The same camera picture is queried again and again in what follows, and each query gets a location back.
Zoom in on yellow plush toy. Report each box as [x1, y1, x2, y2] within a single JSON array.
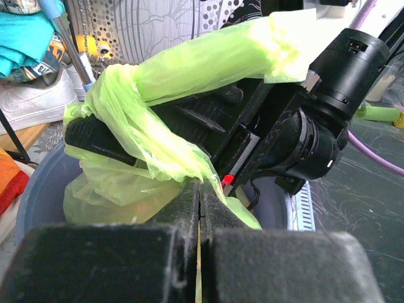
[[75, 34, 114, 59]]

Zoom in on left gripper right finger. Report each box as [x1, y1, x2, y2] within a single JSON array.
[[200, 182, 384, 302]]

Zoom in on blue lint roller mop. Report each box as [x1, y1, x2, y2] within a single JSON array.
[[38, 0, 94, 101]]

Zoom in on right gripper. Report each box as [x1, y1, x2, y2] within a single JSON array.
[[151, 74, 349, 194]]

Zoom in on wooden shelf rack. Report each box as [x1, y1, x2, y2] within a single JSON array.
[[1, 111, 50, 164]]

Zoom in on white sneakers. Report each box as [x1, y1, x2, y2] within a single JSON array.
[[1, 64, 85, 131]]

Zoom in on green trash bag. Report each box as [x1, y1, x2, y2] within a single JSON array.
[[62, 15, 312, 230]]

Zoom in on grey patterned small pillow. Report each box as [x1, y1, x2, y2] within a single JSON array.
[[0, 0, 41, 15]]

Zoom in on rainbow striped bag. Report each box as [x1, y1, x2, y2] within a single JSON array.
[[0, 148, 29, 215]]

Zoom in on blue trash bin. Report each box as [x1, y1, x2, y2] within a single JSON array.
[[16, 144, 273, 247]]

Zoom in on teal folded cloth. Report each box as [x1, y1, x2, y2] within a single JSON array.
[[1, 10, 65, 82]]

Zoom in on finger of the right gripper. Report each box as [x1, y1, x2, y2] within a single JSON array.
[[64, 116, 136, 166]]

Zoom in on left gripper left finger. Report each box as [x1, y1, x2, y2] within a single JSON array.
[[1, 179, 200, 302]]

